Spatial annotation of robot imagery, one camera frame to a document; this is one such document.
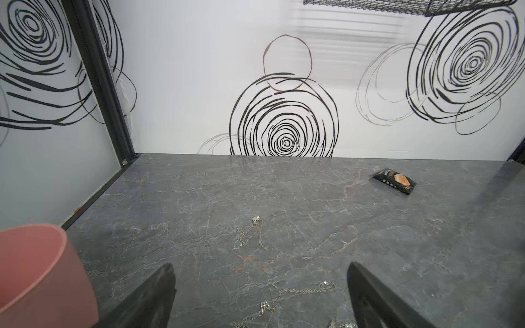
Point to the black vertical frame post left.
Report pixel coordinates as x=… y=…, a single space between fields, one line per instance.
x=84 y=28

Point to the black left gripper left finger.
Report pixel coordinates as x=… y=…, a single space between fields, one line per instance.
x=149 y=305

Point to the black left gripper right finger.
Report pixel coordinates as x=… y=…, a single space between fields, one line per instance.
x=376 y=305

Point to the pink plastic cup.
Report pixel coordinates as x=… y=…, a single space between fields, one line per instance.
x=43 y=281

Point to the small black snack packet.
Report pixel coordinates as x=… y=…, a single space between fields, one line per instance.
x=396 y=180

